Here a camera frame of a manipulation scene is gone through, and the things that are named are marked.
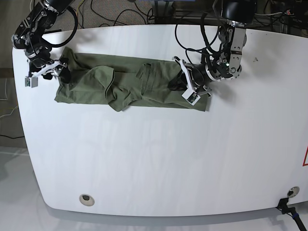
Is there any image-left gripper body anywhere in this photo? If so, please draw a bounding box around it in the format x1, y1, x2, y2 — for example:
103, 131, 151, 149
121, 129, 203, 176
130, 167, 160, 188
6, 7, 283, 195
26, 57, 68, 78

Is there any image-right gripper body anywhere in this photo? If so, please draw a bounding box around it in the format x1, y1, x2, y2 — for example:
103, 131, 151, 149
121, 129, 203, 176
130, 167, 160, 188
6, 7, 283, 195
172, 56, 212, 97

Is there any olive green T-shirt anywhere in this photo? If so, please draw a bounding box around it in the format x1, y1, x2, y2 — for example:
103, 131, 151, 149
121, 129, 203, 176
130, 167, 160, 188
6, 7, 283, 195
55, 47, 208, 112

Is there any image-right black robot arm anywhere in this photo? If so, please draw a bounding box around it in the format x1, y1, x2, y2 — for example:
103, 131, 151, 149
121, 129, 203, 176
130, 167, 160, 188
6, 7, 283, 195
168, 0, 257, 102

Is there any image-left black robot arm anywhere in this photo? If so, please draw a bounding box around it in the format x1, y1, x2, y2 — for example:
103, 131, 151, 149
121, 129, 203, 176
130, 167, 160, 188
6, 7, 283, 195
11, 0, 78, 88

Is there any red triangle sticker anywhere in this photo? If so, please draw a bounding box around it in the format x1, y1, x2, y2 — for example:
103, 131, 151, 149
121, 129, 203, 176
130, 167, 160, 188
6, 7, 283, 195
303, 147, 308, 166

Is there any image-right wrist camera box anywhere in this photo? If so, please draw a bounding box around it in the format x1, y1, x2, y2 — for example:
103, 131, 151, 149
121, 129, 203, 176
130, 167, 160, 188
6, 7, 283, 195
182, 89, 201, 106

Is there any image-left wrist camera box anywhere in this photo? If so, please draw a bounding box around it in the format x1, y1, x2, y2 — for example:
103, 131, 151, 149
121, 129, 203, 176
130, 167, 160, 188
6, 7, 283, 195
25, 77, 38, 88

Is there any aluminium frame rail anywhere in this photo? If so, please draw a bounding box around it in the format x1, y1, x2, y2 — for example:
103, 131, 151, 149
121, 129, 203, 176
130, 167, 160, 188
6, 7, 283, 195
150, 0, 222, 26

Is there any yellow floor cable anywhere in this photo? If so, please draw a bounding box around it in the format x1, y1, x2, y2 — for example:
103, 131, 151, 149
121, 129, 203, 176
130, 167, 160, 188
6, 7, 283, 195
75, 0, 85, 15

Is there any left table cable grommet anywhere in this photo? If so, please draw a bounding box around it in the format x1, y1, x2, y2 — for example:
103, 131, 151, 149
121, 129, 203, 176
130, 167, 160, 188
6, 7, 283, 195
79, 194, 95, 206

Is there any table cable grommet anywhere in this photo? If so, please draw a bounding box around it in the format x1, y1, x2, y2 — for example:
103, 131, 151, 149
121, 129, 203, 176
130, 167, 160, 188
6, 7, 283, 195
287, 186, 300, 198
79, 194, 95, 206

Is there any right table cable grommet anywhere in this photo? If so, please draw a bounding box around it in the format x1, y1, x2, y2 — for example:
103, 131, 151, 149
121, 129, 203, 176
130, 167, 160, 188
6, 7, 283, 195
287, 186, 300, 198

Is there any black clamp with cable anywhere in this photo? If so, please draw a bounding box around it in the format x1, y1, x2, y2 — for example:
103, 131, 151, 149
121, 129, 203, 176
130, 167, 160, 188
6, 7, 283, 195
276, 198, 307, 231

